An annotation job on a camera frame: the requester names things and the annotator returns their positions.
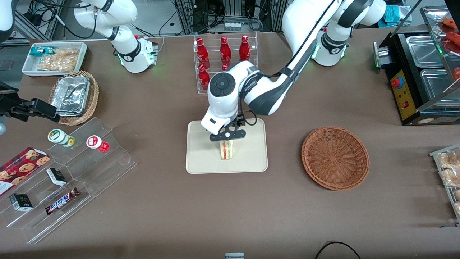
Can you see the aluminium foil tray stack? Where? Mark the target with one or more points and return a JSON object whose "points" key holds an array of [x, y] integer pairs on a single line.
{"points": [[70, 95]]}

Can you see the teal plastic bag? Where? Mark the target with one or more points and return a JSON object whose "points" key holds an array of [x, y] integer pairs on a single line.
{"points": [[395, 16]]}

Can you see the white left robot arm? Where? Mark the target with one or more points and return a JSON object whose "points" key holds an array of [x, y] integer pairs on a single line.
{"points": [[267, 91]]}

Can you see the red emergency stop button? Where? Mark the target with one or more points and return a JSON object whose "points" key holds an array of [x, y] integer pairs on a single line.
{"points": [[397, 82]]}

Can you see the clear acrylic bottle rack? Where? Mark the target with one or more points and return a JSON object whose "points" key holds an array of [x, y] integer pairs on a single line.
{"points": [[215, 39]]}

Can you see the green lid drink cup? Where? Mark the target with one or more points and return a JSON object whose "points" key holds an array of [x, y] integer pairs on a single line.
{"points": [[58, 136]]}

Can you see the beige cracker bag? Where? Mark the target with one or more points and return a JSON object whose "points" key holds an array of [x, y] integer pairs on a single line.
{"points": [[57, 63], [68, 53]]}

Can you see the black food warmer cabinet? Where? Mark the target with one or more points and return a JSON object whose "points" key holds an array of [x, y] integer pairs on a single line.
{"points": [[402, 95]]}

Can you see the white power strip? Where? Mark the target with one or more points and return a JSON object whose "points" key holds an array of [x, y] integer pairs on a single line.
{"points": [[231, 26]]}

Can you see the red lid drink cup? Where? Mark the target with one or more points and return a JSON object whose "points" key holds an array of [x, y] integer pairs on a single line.
{"points": [[95, 142]]}

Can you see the teal snack packet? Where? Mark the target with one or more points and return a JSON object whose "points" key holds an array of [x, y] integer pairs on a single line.
{"points": [[37, 51]]}

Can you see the clear acrylic tiered stand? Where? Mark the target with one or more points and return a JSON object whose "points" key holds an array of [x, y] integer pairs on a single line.
{"points": [[107, 169]]}

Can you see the red cookie box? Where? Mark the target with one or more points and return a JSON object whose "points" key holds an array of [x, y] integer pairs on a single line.
{"points": [[21, 167]]}

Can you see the light oval wicker basket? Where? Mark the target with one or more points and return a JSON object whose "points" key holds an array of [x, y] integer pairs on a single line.
{"points": [[94, 95]]}

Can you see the snickers chocolate bar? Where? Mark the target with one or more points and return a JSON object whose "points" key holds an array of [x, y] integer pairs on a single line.
{"points": [[61, 201]]}

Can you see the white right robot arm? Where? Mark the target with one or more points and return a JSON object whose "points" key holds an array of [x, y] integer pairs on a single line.
{"points": [[107, 16]]}

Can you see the stainless steel pan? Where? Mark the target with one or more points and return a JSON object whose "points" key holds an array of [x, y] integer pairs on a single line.
{"points": [[424, 50], [436, 84]]}

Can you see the red cola bottle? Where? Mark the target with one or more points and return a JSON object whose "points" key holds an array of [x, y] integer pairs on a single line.
{"points": [[225, 52], [244, 48], [202, 54], [225, 67], [204, 79]]}

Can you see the small black box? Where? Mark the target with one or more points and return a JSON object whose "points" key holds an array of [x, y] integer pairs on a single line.
{"points": [[56, 176], [21, 202]]}

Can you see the aluminium equipment frame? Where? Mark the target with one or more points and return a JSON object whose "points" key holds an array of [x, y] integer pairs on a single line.
{"points": [[187, 14]]}

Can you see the bagged fried snack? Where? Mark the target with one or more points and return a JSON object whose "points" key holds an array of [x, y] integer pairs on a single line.
{"points": [[451, 160], [451, 177]]}

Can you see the beige plastic tray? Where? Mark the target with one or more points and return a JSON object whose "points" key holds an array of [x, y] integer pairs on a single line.
{"points": [[251, 154]]}

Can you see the tray of pastries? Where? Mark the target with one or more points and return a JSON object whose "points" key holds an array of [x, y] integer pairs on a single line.
{"points": [[436, 158]]}

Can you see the triangular sandwich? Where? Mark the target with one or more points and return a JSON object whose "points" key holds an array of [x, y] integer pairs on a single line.
{"points": [[226, 151]]}

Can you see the brown round wicker basket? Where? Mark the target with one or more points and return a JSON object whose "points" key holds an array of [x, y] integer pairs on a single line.
{"points": [[334, 158]]}

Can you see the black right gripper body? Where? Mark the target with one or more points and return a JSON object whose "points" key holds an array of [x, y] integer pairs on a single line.
{"points": [[11, 106]]}

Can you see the grey device edge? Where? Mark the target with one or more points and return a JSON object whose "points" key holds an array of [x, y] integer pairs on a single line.
{"points": [[234, 255]]}

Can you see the white plastic snack bin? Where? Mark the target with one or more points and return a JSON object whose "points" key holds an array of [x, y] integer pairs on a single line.
{"points": [[28, 66]]}

